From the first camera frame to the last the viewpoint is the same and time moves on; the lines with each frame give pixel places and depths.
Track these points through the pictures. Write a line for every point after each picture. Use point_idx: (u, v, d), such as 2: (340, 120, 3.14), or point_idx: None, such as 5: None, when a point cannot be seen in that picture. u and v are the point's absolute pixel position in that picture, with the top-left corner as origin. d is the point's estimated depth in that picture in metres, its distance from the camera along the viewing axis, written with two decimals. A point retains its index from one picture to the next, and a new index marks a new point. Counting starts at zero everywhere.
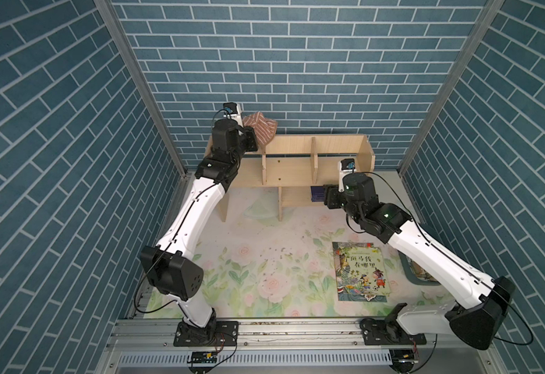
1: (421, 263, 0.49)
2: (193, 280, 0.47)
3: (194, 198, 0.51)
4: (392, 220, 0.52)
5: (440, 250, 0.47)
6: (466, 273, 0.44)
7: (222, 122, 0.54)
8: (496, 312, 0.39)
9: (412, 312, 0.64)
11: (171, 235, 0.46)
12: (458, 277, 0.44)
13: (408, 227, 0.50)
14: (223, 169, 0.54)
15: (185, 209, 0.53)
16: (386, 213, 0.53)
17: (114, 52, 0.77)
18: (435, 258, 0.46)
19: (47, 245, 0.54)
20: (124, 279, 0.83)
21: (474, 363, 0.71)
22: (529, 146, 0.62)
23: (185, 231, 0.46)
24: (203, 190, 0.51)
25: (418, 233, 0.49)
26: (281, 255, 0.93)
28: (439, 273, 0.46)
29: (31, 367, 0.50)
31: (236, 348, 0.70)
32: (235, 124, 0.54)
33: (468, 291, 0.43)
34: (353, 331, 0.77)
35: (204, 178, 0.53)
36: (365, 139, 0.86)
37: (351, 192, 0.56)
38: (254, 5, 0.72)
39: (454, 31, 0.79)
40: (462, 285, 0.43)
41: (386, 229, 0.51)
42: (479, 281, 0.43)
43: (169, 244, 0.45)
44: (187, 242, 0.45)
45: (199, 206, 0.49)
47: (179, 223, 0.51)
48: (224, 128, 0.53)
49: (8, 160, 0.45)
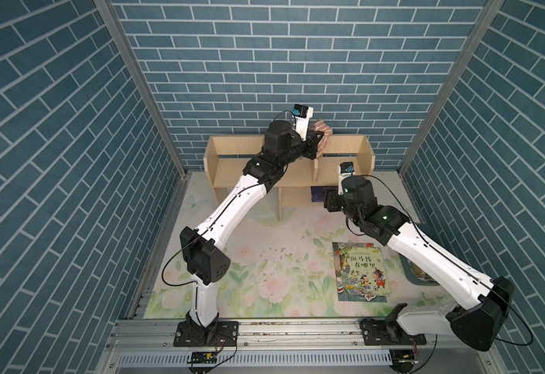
1: (419, 264, 0.50)
2: (220, 269, 0.51)
3: (237, 193, 0.54)
4: (391, 222, 0.52)
5: (439, 250, 0.47)
6: (464, 273, 0.44)
7: (277, 124, 0.55)
8: (494, 312, 0.39)
9: (414, 312, 0.63)
11: (209, 223, 0.50)
12: (458, 278, 0.44)
13: (407, 228, 0.51)
14: (269, 171, 0.56)
15: (227, 202, 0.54)
16: (384, 215, 0.54)
17: (114, 52, 0.77)
18: (433, 259, 0.47)
19: (47, 245, 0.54)
20: (124, 279, 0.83)
21: (475, 364, 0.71)
22: (529, 146, 0.62)
23: (222, 221, 0.50)
24: (246, 187, 0.54)
25: (416, 233, 0.50)
26: (281, 255, 0.93)
28: (438, 274, 0.47)
29: (31, 367, 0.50)
31: (237, 348, 0.73)
32: (289, 128, 0.54)
33: (467, 291, 0.43)
34: (353, 331, 0.77)
35: (249, 176, 0.55)
36: (365, 139, 0.86)
37: (350, 194, 0.57)
38: (254, 5, 0.72)
39: (454, 31, 0.78)
40: (461, 285, 0.43)
41: (385, 231, 0.52)
42: (478, 282, 0.43)
43: (206, 231, 0.49)
44: (221, 233, 0.49)
45: (240, 201, 0.52)
47: (220, 213, 0.51)
48: (277, 132, 0.53)
49: (8, 160, 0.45)
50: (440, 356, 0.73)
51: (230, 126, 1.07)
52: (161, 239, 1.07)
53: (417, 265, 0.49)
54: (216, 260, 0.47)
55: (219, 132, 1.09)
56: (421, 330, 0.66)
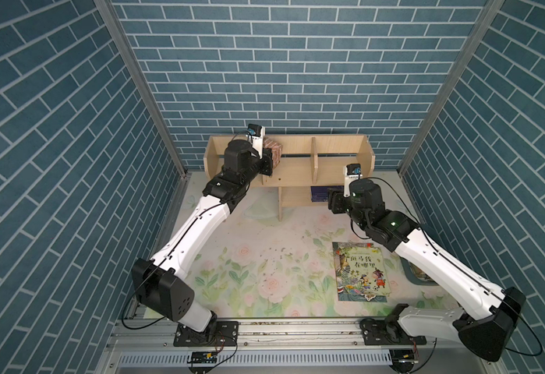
1: (428, 272, 0.49)
2: (184, 301, 0.45)
3: (197, 216, 0.50)
4: (399, 228, 0.51)
5: (448, 259, 0.46)
6: (475, 283, 0.43)
7: (235, 142, 0.55)
8: (506, 324, 0.39)
9: (418, 314, 0.62)
11: (168, 252, 0.44)
12: (468, 287, 0.43)
13: (415, 235, 0.50)
14: (231, 190, 0.54)
15: (186, 227, 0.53)
16: (393, 222, 0.52)
17: (114, 52, 0.77)
18: (443, 268, 0.46)
19: (47, 245, 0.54)
20: (124, 279, 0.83)
21: (474, 363, 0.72)
22: (529, 146, 0.62)
23: (182, 248, 0.45)
24: (208, 208, 0.51)
25: (426, 241, 0.49)
26: (281, 255, 0.93)
28: (447, 284, 0.46)
29: (31, 368, 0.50)
31: (237, 348, 0.73)
32: (248, 146, 0.54)
33: (478, 301, 0.42)
34: (353, 331, 0.77)
35: (211, 197, 0.52)
36: (365, 139, 0.86)
37: (358, 198, 0.55)
38: (254, 5, 0.72)
39: (454, 31, 0.79)
40: (472, 295, 0.43)
41: (393, 237, 0.51)
42: (489, 292, 0.42)
43: (164, 260, 0.43)
44: (182, 261, 0.43)
45: (201, 224, 0.48)
47: (178, 240, 0.46)
48: (235, 150, 0.53)
49: (8, 160, 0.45)
50: (440, 355, 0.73)
51: (230, 126, 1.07)
52: (162, 239, 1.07)
53: (426, 273, 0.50)
54: (178, 291, 0.41)
55: (219, 132, 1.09)
56: (422, 333, 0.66)
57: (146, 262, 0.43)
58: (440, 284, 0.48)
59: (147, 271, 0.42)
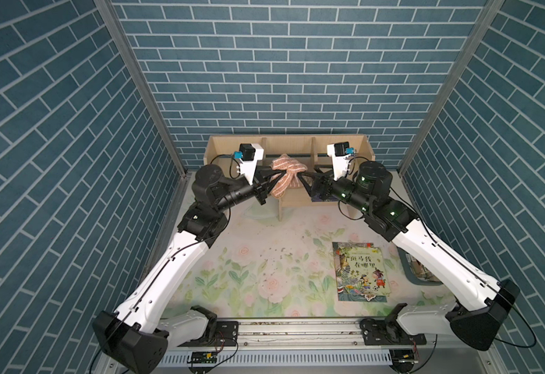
1: (425, 263, 0.48)
2: (152, 355, 0.41)
3: (170, 256, 0.45)
4: (398, 218, 0.50)
5: (446, 250, 0.46)
6: (472, 275, 0.43)
7: (203, 172, 0.47)
8: (501, 318, 0.39)
9: (414, 312, 0.63)
11: (134, 302, 0.40)
12: (465, 280, 0.43)
13: (415, 226, 0.49)
14: (209, 224, 0.49)
15: (157, 271, 0.43)
16: (394, 211, 0.51)
17: (114, 52, 0.77)
18: (440, 261, 0.45)
19: (47, 245, 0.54)
20: (124, 279, 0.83)
21: (474, 364, 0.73)
22: (529, 146, 0.62)
23: (150, 298, 0.40)
24: (182, 247, 0.46)
25: (425, 231, 0.48)
26: (281, 255, 0.93)
28: (444, 275, 0.46)
29: (31, 367, 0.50)
31: (237, 348, 0.73)
32: (219, 175, 0.47)
33: (475, 294, 0.42)
34: (353, 331, 0.77)
35: (187, 233, 0.48)
36: (365, 139, 0.86)
37: (366, 184, 0.51)
38: (254, 5, 0.72)
39: (454, 31, 0.79)
40: (468, 287, 0.42)
41: (391, 226, 0.50)
42: (486, 284, 0.42)
43: (129, 314, 0.39)
44: (148, 313, 0.39)
45: (173, 266, 0.44)
47: (146, 287, 0.41)
48: (203, 184, 0.46)
49: (8, 160, 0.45)
50: (440, 355, 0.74)
51: (230, 126, 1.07)
52: (162, 239, 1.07)
53: (422, 263, 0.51)
54: (144, 347, 0.38)
55: (219, 132, 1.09)
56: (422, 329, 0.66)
57: (111, 316, 0.38)
58: (437, 276, 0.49)
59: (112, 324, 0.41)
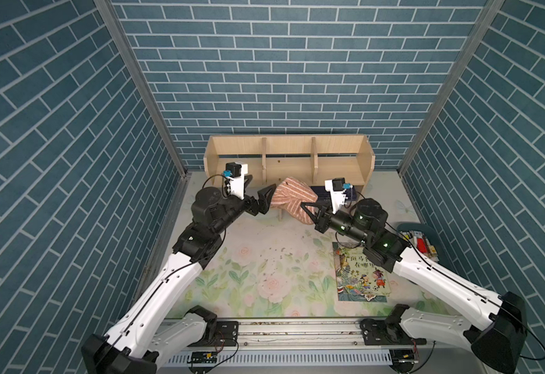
1: (426, 287, 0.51)
2: None
3: (164, 279, 0.45)
4: (392, 248, 0.54)
5: (442, 272, 0.49)
6: (472, 293, 0.45)
7: (203, 193, 0.50)
8: (509, 332, 0.39)
9: (422, 319, 0.61)
11: (125, 326, 0.40)
12: (465, 298, 0.45)
13: (408, 254, 0.53)
14: (204, 245, 0.50)
15: (149, 294, 0.43)
16: (386, 242, 0.56)
17: (114, 52, 0.77)
18: (438, 281, 0.48)
19: (47, 245, 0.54)
20: (124, 279, 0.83)
21: (474, 364, 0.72)
22: (529, 146, 0.62)
23: (141, 320, 0.40)
24: (175, 269, 0.46)
25: (419, 256, 0.52)
26: (281, 255, 0.93)
28: (446, 296, 0.47)
29: (31, 367, 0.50)
31: (237, 348, 0.73)
32: (219, 197, 0.49)
33: (477, 310, 0.43)
34: (353, 331, 0.77)
35: (182, 254, 0.49)
36: (365, 139, 0.86)
37: (363, 220, 0.55)
38: (254, 5, 0.72)
39: (454, 31, 0.79)
40: (470, 305, 0.44)
41: (387, 259, 0.54)
42: (486, 300, 0.44)
43: (118, 338, 0.38)
44: (139, 336, 0.39)
45: (166, 289, 0.44)
47: (139, 308, 0.42)
48: (204, 205, 0.48)
49: (8, 160, 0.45)
50: (440, 355, 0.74)
51: (230, 126, 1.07)
52: (162, 238, 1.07)
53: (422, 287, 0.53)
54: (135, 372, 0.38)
55: (219, 132, 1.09)
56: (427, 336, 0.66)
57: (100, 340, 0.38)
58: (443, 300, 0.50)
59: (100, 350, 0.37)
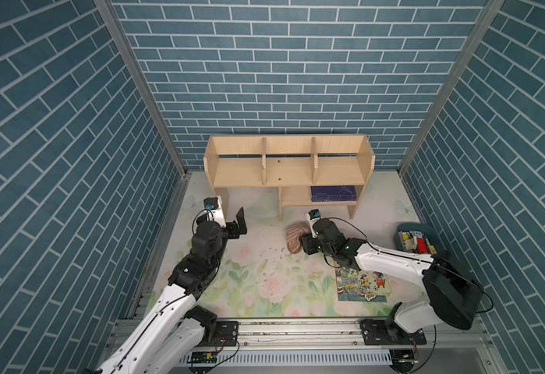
1: (383, 270, 0.58)
2: None
3: (158, 311, 0.47)
4: (352, 249, 0.65)
5: (387, 252, 0.58)
6: (408, 259, 0.53)
7: (205, 224, 0.54)
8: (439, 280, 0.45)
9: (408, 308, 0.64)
11: (118, 359, 0.41)
12: (404, 265, 0.53)
13: (363, 248, 0.63)
14: (199, 276, 0.52)
15: (144, 325, 0.45)
16: (348, 245, 0.69)
17: (114, 52, 0.77)
18: (385, 260, 0.56)
19: (47, 245, 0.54)
20: (124, 279, 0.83)
21: (474, 364, 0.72)
22: (529, 146, 0.62)
23: (135, 354, 0.42)
24: (171, 301, 0.48)
25: (370, 247, 0.62)
26: (281, 255, 0.93)
28: (396, 270, 0.54)
29: (31, 367, 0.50)
31: (238, 348, 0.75)
32: (218, 229, 0.54)
33: (413, 272, 0.50)
34: (353, 331, 0.77)
35: (176, 285, 0.51)
36: (365, 139, 0.86)
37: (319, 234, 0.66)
38: (254, 5, 0.72)
39: (454, 31, 0.79)
40: (408, 270, 0.51)
41: (352, 261, 0.64)
42: (419, 262, 0.51)
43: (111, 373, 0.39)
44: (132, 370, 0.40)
45: (160, 322, 0.45)
47: (133, 340, 0.43)
48: (204, 236, 0.52)
49: (8, 160, 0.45)
50: (440, 356, 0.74)
51: (230, 126, 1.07)
52: (162, 238, 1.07)
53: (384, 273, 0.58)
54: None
55: (219, 132, 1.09)
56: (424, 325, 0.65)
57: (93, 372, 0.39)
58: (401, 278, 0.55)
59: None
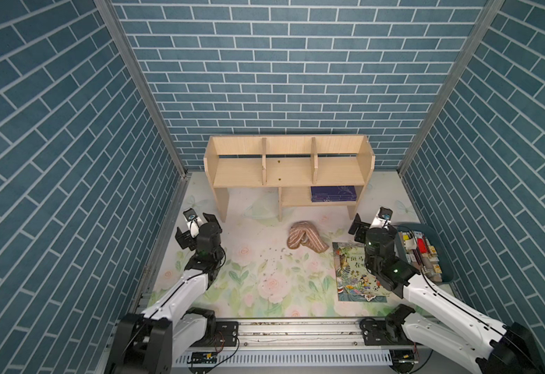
1: (435, 315, 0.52)
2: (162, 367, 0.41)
3: (183, 280, 0.56)
4: (401, 275, 0.59)
5: (447, 298, 0.51)
6: (475, 319, 0.47)
7: (204, 224, 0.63)
8: (507, 358, 0.40)
9: (426, 328, 0.60)
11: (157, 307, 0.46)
12: (468, 323, 0.47)
13: (416, 280, 0.57)
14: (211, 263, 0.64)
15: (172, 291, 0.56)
16: (396, 269, 0.61)
17: (114, 52, 0.77)
18: (442, 306, 0.51)
19: (47, 245, 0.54)
20: (124, 279, 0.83)
21: None
22: (529, 146, 0.62)
23: (171, 303, 0.48)
24: (190, 276, 0.58)
25: (427, 284, 0.55)
26: (281, 255, 0.93)
28: (451, 322, 0.50)
29: (31, 368, 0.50)
31: (237, 348, 0.73)
32: (218, 227, 0.65)
33: (477, 336, 0.45)
34: (353, 331, 0.77)
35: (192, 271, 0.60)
36: (365, 139, 0.86)
37: (372, 245, 0.63)
38: (254, 5, 0.72)
39: (454, 31, 0.79)
40: (472, 330, 0.46)
41: (398, 285, 0.59)
42: (488, 327, 0.45)
43: (155, 311, 0.45)
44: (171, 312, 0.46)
45: (186, 287, 0.53)
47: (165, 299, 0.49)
48: (207, 234, 0.63)
49: (8, 160, 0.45)
50: (440, 355, 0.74)
51: (230, 126, 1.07)
52: (162, 238, 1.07)
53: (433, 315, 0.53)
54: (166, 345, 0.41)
55: (219, 132, 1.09)
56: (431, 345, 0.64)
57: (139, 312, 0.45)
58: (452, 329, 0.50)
59: (137, 323, 0.42)
